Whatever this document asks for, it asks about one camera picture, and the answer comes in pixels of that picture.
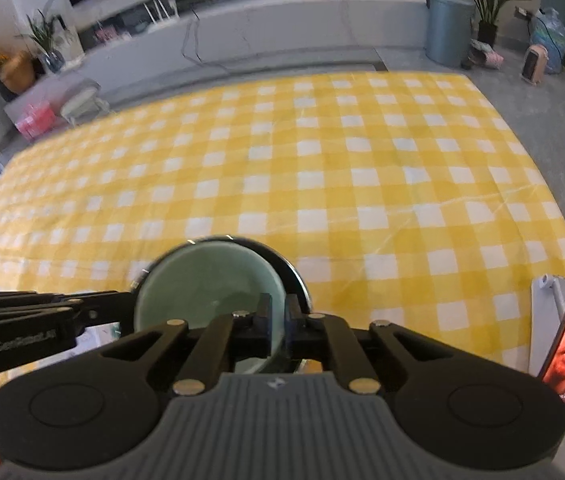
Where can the grey round stool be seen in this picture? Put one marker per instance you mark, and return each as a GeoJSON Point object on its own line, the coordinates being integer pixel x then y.
{"type": "Point", "coordinates": [84, 100]}

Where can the blue water jug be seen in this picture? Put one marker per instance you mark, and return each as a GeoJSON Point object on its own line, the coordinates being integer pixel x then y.
{"type": "Point", "coordinates": [547, 30]}

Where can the small pink heater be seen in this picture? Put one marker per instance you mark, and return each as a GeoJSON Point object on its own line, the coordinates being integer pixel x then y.
{"type": "Point", "coordinates": [534, 64]}

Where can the green ceramic bowl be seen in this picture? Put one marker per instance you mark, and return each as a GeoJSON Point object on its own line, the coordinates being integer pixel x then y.
{"type": "Point", "coordinates": [197, 282]}

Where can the yellow checkered tablecloth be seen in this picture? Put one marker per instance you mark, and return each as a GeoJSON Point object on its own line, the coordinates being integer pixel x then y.
{"type": "Point", "coordinates": [402, 196]}

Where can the brown vase dried flowers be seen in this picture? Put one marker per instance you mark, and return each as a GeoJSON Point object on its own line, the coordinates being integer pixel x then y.
{"type": "Point", "coordinates": [17, 74]}

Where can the steel rimmed blue bowl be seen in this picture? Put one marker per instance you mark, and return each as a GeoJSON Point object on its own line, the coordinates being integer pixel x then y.
{"type": "Point", "coordinates": [290, 278]}

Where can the long grey TV bench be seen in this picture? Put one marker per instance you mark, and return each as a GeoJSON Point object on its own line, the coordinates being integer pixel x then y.
{"type": "Point", "coordinates": [218, 35]}

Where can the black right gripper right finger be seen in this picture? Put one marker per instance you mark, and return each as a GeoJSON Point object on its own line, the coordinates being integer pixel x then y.
{"type": "Point", "coordinates": [464, 409]}

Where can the white phone stand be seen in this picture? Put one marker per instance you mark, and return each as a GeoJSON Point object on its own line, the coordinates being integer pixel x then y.
{"type": "Point", "coordinates": [548, 311]}

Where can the grey round trash bin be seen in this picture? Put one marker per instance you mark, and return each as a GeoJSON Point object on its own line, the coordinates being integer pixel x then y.
{"type": "Point", "coordinates": [449, 31]}

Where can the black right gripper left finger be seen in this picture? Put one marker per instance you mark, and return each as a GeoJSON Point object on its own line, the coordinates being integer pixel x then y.
{"type": "Point", "coordinates": [88, 410]}

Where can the pink plastic basket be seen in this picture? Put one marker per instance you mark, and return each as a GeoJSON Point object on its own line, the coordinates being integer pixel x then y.
{"type": "Point", "coordinates": [37, 120]}

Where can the plant in blue glass vase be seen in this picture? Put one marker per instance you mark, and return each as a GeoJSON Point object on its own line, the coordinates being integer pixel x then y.
{"type": "Point", "coordinates": [42, 31]}

